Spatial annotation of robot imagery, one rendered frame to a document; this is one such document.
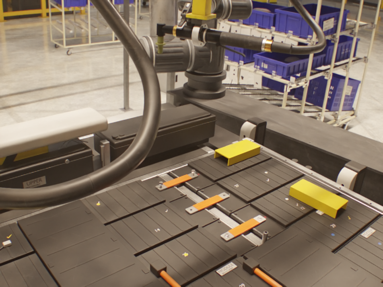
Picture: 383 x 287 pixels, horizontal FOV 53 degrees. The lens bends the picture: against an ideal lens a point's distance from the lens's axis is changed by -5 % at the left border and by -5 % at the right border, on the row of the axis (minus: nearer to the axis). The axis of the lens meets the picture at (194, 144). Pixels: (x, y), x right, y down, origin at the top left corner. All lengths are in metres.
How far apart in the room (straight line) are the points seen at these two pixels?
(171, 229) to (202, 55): 1.29
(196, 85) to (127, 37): 1.55
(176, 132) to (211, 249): 0.52
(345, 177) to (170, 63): 1.09
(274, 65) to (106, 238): 2.74
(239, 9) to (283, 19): 1.78
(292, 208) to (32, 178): 0.74
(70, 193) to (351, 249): 0.75
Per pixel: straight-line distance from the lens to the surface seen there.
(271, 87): 4.62
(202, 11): 1.43
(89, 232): 1.04
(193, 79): 2.23
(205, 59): 2.18
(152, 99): 0.67
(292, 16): 3.57
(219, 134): 1.89
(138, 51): 0.71
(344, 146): 1.92
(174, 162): 1.38
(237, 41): 1.39
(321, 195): 1.23
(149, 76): 0.69
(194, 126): 1.44
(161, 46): 1.55
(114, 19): 0.73
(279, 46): 1.36
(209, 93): 2.23
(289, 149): 1.96
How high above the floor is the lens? 1.66
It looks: 26 degrees down
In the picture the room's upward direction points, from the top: 4 degrees clockwise
